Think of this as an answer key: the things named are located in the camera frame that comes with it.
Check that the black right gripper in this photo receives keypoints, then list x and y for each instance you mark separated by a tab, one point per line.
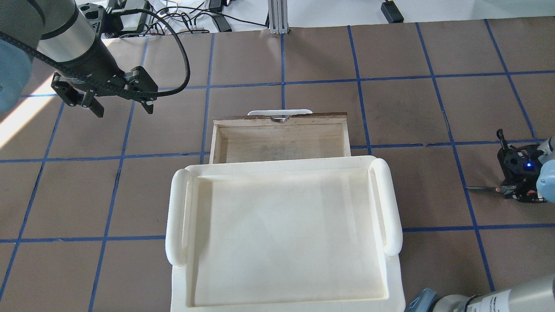
530	178

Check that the aluminium frame post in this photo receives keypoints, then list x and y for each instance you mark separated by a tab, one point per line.
277	17

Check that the wooden drawer with white handle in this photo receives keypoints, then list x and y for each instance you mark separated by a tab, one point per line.
283	134

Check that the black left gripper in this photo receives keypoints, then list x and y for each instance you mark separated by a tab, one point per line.
89	62

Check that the white plastic tray with handles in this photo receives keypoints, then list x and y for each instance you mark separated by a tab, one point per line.
308	235

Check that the black power adapter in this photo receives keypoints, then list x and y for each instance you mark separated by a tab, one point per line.
391	12

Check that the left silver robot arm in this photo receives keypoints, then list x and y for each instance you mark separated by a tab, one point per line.
70	35

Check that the grey orange handled scissors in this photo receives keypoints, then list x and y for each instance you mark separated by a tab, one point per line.
489	189

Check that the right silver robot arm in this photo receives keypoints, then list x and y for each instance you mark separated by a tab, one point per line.
534	296

